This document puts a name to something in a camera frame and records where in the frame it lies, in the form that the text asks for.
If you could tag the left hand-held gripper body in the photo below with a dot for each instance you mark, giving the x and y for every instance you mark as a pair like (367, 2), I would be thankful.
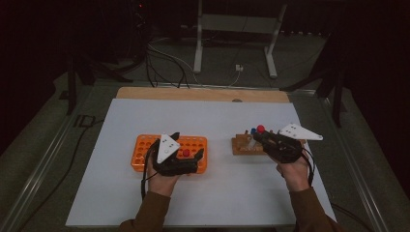
(167, 146)

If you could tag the person's right hand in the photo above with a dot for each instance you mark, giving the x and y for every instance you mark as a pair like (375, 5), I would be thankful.
(295, 175)

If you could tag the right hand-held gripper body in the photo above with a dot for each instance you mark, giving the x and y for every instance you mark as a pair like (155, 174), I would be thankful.
(283, 148)

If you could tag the blue capped test tube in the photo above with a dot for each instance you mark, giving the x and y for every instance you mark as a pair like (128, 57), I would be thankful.
(253, 130)

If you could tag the wooden tube rack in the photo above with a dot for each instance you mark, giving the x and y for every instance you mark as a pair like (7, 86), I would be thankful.
(240, 145)

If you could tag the dark equipment stand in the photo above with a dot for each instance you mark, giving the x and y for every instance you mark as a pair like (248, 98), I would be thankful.
(139, 29)

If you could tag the white metal stand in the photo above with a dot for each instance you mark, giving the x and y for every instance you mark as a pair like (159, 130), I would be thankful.
(272, 58)

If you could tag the person's left hand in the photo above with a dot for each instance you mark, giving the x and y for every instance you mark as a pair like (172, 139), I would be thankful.
(164, 183)

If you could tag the orange plastic tube rack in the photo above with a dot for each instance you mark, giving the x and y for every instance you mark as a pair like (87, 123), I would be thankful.
(141, 154)

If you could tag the black stand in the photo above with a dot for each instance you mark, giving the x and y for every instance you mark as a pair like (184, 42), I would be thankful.
(337, 103)
(71, 90)

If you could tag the white table sheet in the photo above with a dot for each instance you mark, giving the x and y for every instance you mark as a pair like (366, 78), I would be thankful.
(199, 119)

